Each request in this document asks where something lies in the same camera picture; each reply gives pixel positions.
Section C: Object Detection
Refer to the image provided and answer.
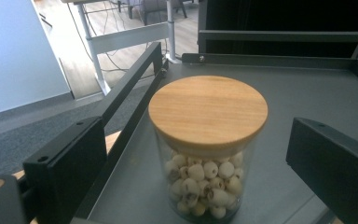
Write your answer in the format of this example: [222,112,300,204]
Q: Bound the white desk frame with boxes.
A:
[60,0,182,96]

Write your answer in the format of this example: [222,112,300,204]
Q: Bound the black cables under desk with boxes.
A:
[66,0,171,76]

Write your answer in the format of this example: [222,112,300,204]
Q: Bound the grey chair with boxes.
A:
[127,0,188,26]

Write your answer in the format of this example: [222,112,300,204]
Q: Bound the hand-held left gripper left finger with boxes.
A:
[22,116,108,224]

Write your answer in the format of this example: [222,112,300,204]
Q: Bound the glass jar with white seeds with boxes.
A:
[147,75,269,224]

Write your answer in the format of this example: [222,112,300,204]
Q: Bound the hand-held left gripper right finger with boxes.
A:
[285,117,358,224]

